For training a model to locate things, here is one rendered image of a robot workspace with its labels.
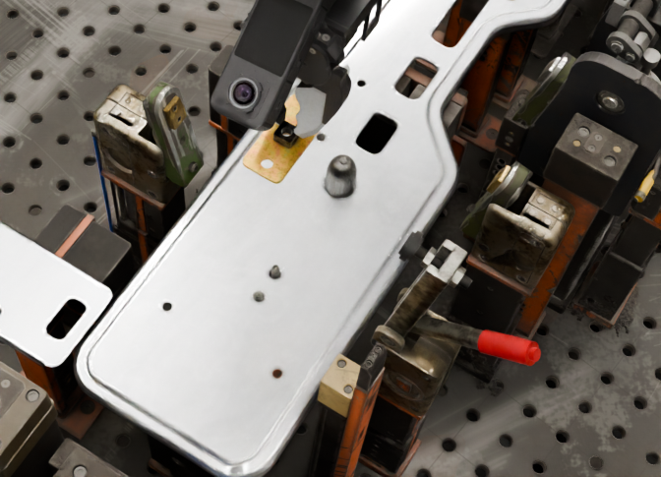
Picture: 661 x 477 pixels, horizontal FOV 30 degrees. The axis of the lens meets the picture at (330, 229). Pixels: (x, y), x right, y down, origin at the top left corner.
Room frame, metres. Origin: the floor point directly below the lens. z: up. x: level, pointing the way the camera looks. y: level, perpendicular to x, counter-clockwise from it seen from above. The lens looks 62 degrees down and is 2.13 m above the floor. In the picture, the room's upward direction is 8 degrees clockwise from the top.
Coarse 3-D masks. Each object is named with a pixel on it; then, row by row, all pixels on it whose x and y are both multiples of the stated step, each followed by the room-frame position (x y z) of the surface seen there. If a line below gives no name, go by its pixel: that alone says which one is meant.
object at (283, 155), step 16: (288, 112) 0.57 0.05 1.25; (272, 128) 0.55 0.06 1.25; (288, 128) 0.55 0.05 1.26; (256, 144) 0.53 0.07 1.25; (272, 144) 0.53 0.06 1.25; (288, 144) 0.53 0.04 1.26; (304, 144) 0.54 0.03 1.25; (256, 160) 0.52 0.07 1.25; (272, 160) 0.52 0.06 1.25; (288, 160) 0.52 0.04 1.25; (272, 176) 0.50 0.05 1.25
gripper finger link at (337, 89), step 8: (336, 64) 0.53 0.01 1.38; (336, 72) 0.53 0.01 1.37; (344, 72) 0.53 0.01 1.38; (336, 80) 0.52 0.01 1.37; (344, 80) 0.53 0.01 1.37; (320, 88) 0.53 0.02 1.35; (328, 88) 0.53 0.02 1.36; (336, 88) 0.52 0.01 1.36; (344, 88) 0.53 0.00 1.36; (328, 96) 0.53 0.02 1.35; (336, 96) 0.52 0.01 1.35; (344, 96) 0.53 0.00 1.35; (328, 104) 0.52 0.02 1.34; (336, 104) 0.52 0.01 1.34; (328, 112) 0.52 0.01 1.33; (336, 112) 0.52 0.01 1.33; (328, 120) 0.52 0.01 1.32
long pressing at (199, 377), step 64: (384, 0) 0.90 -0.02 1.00; (448, 0) 0.91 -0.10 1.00; (512, 0) 0.93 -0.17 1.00; (384, 64) 0.81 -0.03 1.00; (448, 64) 0.82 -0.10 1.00; (256, 192) 0.63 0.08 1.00; (320, 192) 0.64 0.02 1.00; (384, 192) 0.65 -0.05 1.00; (448, 192) 0.66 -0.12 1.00; (192, 256) 0.54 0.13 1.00; (256, 256) 0.55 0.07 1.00; (320, 256) 0.56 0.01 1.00; (384, 256) 0.57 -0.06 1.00; (128, 320) 0.46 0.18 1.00; (192, 320) 0.47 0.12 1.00; (256, 320) 0.48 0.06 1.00; (320, 320) 0.49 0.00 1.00; (128, 384) 0.40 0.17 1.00; (192, 384) 0.41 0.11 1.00; (256, 384) 0.42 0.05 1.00; (192, 448) 0.34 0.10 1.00; (256, 448) 0.35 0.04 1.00
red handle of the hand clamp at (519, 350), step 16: (432, 320) 0.47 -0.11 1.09; (432, 336) 0.46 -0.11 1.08; (448, 336) 0.45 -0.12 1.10; (464, 336) 0.45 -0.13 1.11; (480, 336) 0.45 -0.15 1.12; (496, 336) 0.44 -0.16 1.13; (512, 336) 0.44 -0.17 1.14; (480, 352) 0.44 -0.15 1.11; (496, 352) 0.43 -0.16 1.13; (512, 352) 0.43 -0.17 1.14; (528, 352) 0.43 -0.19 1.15
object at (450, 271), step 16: (416, 240) 0.48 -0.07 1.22; (448, 240) 0.49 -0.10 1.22; (400, 256) 0.47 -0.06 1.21; (416, 256) 0.47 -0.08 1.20; (432, 256) 0.47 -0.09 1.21; (448, 256) 0.48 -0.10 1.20; (464, 256) 0.48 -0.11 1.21; (432, 272) 0.46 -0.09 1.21; (448, 272) 0.46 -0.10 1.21; (464, 272) 0.47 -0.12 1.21; (416, 288) 0.46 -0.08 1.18; (432, 288) 0.45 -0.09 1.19; (464, 288) 0.46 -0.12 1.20; (400, 304) 0.46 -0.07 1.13; (416, 304) 0.46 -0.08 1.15; (400, 320) 0.46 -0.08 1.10; (416, 320) 0.45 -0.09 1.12
